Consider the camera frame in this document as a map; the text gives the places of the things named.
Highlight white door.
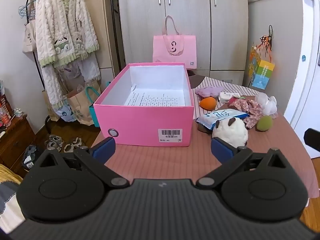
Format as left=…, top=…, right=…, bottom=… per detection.
left=282, top=0, right=320, bottom=159

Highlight blue printed paper bag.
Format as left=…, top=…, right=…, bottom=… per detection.
left=54, top=100, right=75, bottom=122

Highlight purple fluffy cloth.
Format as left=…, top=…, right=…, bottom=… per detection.
left=195, top=86, right=224, bottom=98

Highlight teal handled bag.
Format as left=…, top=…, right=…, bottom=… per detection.
left=85, top=81, right=112, bottom=128

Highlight red bottles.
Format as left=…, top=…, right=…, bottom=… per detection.
left=0, top=80, right=14, bottom=128

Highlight brown striped tablecloth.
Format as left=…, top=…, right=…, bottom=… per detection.
left=91, top=76, right=320, bottom=200

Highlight beige canvas tote bag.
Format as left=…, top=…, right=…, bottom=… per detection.
left=22, top=0, right=38, bottom=55

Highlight yellow grey blanket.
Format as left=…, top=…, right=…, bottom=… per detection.
left=0, top=164, right=25, bottom=230

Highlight orange makeup sponge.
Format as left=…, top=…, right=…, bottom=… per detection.
left=199, top=96, right=217, bottom=110

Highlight white plastic bag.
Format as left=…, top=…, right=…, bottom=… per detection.
left=254, top=92, right=278, bottom=119

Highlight black shoe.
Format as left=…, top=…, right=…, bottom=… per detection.
left=22, top=145, right=43, bottom=170

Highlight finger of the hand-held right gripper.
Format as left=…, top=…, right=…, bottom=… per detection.
left=303, top=128, right=320, bottom=152

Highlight green makeup sponge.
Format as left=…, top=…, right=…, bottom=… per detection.
left=256, top=115, right=273, bottom=132

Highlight pink cardboard box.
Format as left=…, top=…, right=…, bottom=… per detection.
left=93, top=62, right=195, bottom=147

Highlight cream fleece pajama jacket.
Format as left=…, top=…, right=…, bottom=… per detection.
left=34, top=0, right=100, bottom=68

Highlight pink tote bag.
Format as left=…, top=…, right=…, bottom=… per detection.
left=152, top=16, right=197, bottom=70

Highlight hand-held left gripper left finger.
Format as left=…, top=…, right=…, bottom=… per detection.
left=32, top=137, right=130, bottom=188

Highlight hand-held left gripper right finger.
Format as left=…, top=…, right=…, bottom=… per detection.
left=195, top=137, right=288, bottom=189

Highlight white panda plush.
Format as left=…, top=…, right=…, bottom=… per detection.
left=212, top=117, right=249, bottom=147

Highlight blue wet wipes pack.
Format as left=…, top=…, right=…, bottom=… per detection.
left=196, top=109, right=250, bottom=131

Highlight grey wooden wardrobe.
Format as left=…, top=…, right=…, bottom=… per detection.
left=110, top=0, right=249, bottom=85

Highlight brown paper bag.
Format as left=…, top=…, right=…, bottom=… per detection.
left=66, top=80, right=102, bottom=126

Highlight blue wire hangers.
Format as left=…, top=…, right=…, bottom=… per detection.
left=18, top=4, right=32, bottom=18

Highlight beige sandal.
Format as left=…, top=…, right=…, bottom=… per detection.
left=64, top=137, right=88, bottom=153

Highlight white tissue packet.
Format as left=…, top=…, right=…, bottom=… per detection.
left=218, top=92, right=241, bottom=103

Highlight grey sandal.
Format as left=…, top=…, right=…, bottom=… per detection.
left=44, top=134, right=64, bottom=152

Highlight black orange cord bundle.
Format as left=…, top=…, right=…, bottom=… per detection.
left=260, top=25, right=273, bottom=63

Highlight floral fabric scrunchie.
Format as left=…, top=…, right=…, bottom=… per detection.
left=234, top=98, right=263, bottom=130

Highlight colourful gift bag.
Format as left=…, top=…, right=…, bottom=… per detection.
left=248, top=36, right=275, bottom=90

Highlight wooden nightstand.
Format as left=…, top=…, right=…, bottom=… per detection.
left=0, top=114, right=37, bottom=170

